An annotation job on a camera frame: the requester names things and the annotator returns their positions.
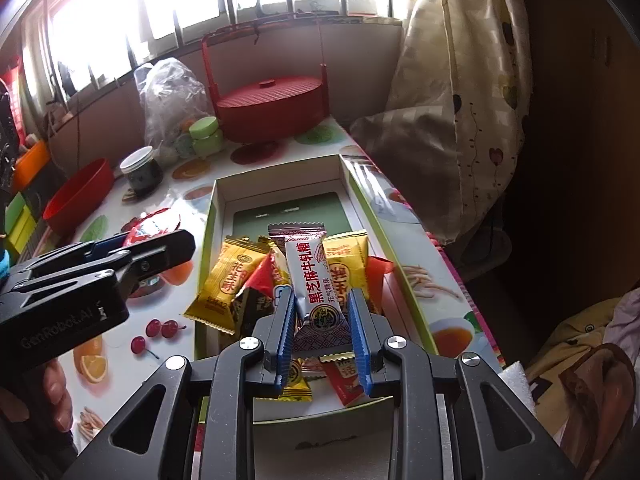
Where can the orange box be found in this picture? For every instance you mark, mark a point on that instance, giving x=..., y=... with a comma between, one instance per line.
x=32, y=160

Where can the yellow cloth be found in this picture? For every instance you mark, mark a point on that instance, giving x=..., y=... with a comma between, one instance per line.
x=565, y=340

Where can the small yellow candy packet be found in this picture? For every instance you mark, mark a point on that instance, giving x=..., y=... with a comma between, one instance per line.
x=297, y=382

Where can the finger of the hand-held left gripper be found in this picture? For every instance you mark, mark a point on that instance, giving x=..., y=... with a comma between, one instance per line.
x=107, y=248
x=167, y=252

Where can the dark jar white lid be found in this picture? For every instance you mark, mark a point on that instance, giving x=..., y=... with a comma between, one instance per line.
x=142, y=172

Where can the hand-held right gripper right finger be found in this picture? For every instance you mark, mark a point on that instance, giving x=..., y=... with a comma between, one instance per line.
x=361, y=340

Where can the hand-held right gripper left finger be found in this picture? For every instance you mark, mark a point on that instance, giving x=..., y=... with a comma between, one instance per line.
x=286, y=340

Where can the green cardboard box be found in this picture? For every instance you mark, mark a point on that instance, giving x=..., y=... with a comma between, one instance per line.
x=300, y=210

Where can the yellow peanut candy packet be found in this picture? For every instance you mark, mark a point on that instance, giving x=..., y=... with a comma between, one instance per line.
x=274, y=252
x=225, y=280

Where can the small green jar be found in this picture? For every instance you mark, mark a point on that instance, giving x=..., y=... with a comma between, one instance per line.
x=206, y=135

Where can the cream patterned curtain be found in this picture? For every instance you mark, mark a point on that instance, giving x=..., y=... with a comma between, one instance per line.
x=450, y=85

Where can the red oval bowl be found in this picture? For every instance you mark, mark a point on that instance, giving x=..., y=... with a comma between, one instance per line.
x=80, y=195

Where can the person's left hand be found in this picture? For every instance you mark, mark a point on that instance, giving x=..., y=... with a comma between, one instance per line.
x=57, y=390

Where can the pink jelly cup red lid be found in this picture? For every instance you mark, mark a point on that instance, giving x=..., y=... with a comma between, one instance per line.
x=150, y=225

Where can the clear plastic bag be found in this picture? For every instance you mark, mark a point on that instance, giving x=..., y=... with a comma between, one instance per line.
x=170, y=95

